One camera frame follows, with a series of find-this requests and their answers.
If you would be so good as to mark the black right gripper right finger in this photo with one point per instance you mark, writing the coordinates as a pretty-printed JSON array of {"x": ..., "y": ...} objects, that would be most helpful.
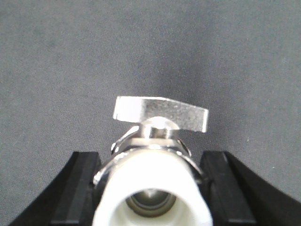
[{"x": 236, "y": 196}]

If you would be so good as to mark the silver valve with white cap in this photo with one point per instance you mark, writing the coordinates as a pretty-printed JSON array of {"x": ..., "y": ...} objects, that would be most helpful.
[{"x": 151, "y": 179}]

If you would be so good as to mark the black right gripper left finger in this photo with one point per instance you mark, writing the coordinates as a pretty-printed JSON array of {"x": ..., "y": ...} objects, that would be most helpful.
[{"x": 69, "y": 199}]

